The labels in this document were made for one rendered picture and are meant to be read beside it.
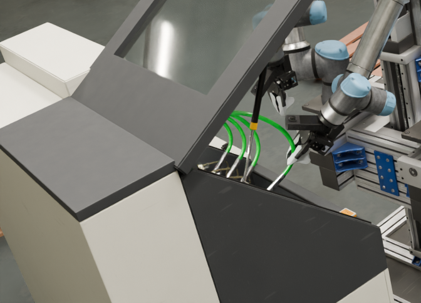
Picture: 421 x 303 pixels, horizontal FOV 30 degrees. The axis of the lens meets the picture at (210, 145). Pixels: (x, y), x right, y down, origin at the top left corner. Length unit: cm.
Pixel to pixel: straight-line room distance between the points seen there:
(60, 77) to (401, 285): 168
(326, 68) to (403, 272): 100
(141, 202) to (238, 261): 38
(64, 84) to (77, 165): 52
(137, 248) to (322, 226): 60
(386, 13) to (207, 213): 84
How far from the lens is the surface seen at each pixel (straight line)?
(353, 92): 226
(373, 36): 243
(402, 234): 369
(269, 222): 218
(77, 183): 200
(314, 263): 235
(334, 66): 297
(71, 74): 257
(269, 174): 287
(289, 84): 266
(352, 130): 306
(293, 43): 299
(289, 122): 232
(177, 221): 201
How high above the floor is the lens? 239
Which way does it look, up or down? 27 degrees down
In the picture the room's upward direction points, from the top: 16 degrees counter-clockwise
